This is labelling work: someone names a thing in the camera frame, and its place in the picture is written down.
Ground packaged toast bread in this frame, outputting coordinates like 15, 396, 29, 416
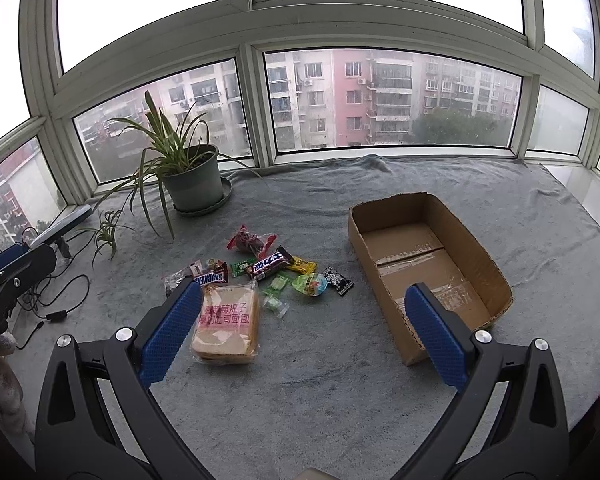
190, 281, 260, 364

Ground small Snickers bar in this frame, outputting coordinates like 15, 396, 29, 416
193, 270, 228, 287

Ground red dark snack packet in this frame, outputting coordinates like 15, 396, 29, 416
206, 258, 228, 274

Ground green jelly cup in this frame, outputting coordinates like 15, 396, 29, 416
291, 273, 328, 298

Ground grey flat device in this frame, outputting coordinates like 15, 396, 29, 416
28, 205, 93, 249

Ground pink small sachet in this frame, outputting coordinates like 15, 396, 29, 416
162, 268, 192, 297

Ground orange triangular snack packet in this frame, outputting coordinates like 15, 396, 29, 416
189, 260, 204, 276

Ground grey towel cloth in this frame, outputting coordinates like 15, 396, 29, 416
9, 155, 600, 479

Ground dark green candy packet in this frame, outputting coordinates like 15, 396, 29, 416
230, 258, 257, 278

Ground cardboard box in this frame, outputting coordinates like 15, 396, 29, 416
348, 192, 514, 365

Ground large Snickers bar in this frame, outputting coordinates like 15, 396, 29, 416
246, 246, 294, 281

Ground black white candy packet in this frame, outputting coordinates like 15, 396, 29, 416
322, 266, 354, 297

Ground light green candy packet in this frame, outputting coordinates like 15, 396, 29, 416
263, 273, 290, 298

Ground green plant pot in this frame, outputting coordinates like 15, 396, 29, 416
160, 144, 232, 217

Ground spider plant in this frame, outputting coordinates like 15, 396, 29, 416
91, 91, 259, 256

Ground red clear snack packet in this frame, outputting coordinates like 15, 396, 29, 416
226, 224, 277, 259

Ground yellow candy packet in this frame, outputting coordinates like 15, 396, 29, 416
287, 256, 317, 274

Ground black cables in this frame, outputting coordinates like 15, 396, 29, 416
14, 238, 93, 351

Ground window frame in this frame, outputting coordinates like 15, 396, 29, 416
0, 0, 600, 243

